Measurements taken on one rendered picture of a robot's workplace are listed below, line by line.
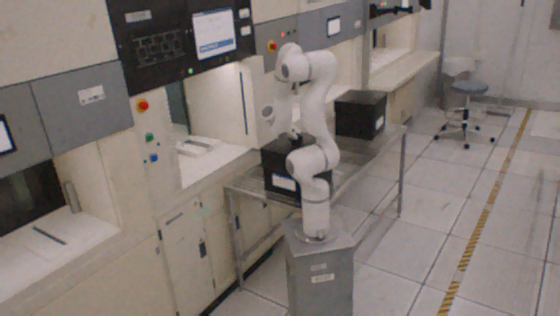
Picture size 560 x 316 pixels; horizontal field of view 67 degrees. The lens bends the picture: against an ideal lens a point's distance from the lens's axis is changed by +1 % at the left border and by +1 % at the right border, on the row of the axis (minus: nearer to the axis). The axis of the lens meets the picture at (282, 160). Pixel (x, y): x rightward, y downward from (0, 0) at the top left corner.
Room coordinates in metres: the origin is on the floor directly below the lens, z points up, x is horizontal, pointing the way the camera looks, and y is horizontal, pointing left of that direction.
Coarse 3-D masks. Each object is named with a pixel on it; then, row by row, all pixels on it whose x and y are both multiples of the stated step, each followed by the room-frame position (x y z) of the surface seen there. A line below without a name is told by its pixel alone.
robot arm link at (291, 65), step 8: (288, 48) 1.67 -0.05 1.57; (296, 48) 1.66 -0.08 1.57; (280, 56) 1.71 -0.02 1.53; (288, 56) 1.56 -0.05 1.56; (296, 56) 1.55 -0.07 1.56; (304, 56) 1.56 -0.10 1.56; (280, 64) 1.72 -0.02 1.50; (288, 64) 1.53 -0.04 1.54; (296, 64) 1.52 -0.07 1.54; (304, 64) 1.53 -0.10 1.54; (280, 72) 1.73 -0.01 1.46; (288, 72) 1.52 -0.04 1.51; (296, 72) 1.51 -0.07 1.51; (304, 72) 1.52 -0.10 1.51; (288, 80) 1.54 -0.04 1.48; (296, 80) 1.53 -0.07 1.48; (304, 80) 1.55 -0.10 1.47
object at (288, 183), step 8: (264, 168) 1.99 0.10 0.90; (264, 176) 2.00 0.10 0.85; (272, 176) 1.97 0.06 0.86; (280, 176) 1.93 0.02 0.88; (288, 176) 1.91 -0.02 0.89; (312, 176) 1.89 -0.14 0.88; (320, 176) 1.95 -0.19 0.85; (328, 176) 2.02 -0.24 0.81; (264, 184) 2.00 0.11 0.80; (272, 184) 1.97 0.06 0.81; (280, 184) 1.94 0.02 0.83; (288, 184) 1.91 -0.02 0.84; (296, 184) 1.88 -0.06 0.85; (272, 192) 1.97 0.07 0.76; (280, 192) 1.94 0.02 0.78; (288, 192) 1.91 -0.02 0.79; (296, 192) 1.88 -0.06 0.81
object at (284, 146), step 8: (304, 136) 2.12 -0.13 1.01; (312, 136) 2.11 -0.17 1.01; (272, 144) 2.04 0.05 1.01; (280, 144) 2.03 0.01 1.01; (288, 144) 2.02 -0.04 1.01; (296, 144) 2.02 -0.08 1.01; (304, 144) 2.01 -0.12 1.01; (312, 144) 2.01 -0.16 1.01; (264, 152) 1.98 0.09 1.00; (272, 152) 1.95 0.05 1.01; (280, 152) 1.93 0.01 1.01; (288, 152) 1.93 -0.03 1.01; (264, 160) 1.99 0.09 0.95; (272, 160) 1.95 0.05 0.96; (280, 160) 1.92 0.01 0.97; (272, 168) 1.95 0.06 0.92; (280, 168) 1.93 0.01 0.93
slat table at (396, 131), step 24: (336, 144) 2.56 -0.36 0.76; (360, 144) 2.53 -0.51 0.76; (336, 168) 2.21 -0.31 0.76; (360, 168) 2.19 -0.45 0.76; (240, 192) 2.01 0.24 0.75; (264, 192) 1.98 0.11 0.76; (336, 192) 1.93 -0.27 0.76; (288, 216) 2.55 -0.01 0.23; (264, 240) 2.30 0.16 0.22; (360, 240) 2.21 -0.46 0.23; (240, 264) 2.09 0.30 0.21; (240, 288) 2.08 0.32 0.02
